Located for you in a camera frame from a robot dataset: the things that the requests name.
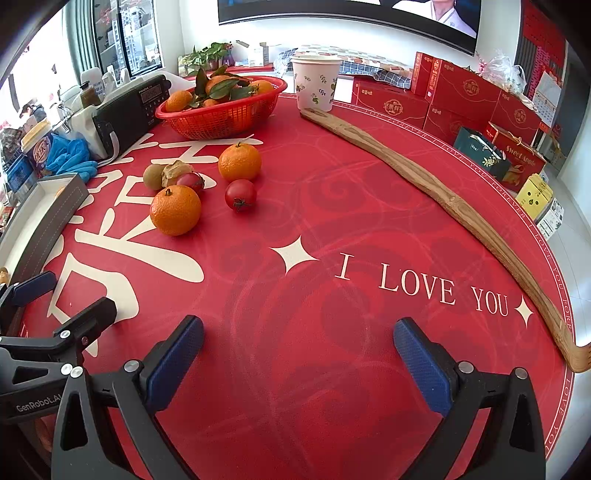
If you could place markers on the mandarin orange with stalk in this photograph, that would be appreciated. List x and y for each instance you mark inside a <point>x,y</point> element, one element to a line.
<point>240,164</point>

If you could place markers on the green gift bag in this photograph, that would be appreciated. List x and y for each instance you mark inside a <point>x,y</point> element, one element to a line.
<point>475,147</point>

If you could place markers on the white floral paper cup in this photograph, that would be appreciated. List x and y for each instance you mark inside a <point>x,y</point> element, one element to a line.
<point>316,87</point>

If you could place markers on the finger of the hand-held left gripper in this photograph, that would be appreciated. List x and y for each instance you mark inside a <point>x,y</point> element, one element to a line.
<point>34,286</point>
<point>92,316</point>

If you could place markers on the clear plastic bag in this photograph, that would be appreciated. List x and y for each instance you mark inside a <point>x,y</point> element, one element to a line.
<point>503,71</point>

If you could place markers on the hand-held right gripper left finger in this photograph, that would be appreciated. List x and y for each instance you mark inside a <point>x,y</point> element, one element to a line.
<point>173,364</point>

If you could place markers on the grey curtain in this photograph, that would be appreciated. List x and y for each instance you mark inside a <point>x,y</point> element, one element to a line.
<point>81,41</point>

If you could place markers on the grey tray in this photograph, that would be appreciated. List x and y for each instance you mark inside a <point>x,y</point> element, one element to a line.
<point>51,217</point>

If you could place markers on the black radio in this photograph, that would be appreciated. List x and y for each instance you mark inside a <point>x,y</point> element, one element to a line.
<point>124,110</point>

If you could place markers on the checkered patterned cloth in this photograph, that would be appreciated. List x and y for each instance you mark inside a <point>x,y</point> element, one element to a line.
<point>369,57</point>

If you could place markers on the brown capped lotion bottle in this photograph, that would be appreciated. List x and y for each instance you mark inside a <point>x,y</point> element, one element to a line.
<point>90,97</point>

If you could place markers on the wooden back scratcher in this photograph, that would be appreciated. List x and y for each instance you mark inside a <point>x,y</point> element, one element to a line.
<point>461,210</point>

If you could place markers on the blue plaid cloth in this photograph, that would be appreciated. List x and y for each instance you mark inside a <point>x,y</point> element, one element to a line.
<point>388,76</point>

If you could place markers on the brown kiwi fruit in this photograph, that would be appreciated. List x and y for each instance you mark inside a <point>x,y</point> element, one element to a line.
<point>151,177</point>

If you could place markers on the small white box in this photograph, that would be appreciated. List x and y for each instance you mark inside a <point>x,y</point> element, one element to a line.
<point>258,55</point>

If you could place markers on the pile of leafy mandarins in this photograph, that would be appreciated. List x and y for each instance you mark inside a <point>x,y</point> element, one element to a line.
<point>178,100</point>

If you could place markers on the red printed tablecloth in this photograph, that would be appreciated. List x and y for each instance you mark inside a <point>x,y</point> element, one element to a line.
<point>323,221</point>

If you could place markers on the purple instant drink cup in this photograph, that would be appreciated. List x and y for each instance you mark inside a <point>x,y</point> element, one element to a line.
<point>37,152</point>

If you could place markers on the yellow box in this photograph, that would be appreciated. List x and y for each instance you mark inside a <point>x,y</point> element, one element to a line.
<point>533,196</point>

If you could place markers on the dry husk physalis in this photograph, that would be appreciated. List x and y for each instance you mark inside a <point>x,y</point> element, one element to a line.
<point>175,170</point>

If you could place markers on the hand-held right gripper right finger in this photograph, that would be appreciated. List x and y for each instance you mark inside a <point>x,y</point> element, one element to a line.
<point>422,364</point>

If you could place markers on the stack of red gift boxes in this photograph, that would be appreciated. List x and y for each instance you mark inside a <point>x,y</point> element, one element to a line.
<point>392,104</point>

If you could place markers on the red wall decoration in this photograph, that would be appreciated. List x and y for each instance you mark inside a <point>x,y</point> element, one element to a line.
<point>540,37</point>

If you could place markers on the red plastic basket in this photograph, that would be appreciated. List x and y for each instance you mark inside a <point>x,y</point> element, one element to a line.
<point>217,122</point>

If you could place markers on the blue rubber gloves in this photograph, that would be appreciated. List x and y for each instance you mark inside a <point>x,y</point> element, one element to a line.
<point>69,154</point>

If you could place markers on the white ceramic tissue holder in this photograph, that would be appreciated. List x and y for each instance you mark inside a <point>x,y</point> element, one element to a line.
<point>83,122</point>

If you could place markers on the wall calendar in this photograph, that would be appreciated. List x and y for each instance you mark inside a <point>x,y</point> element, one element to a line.
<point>547,99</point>

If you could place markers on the potted green plant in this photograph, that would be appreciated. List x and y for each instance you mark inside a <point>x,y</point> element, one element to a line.
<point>212,55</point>

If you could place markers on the white printed box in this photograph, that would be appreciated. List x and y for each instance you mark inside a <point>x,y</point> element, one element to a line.
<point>549,221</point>

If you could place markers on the red cherry tomato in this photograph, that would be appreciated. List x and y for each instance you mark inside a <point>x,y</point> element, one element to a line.
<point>240,194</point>
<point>193,181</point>

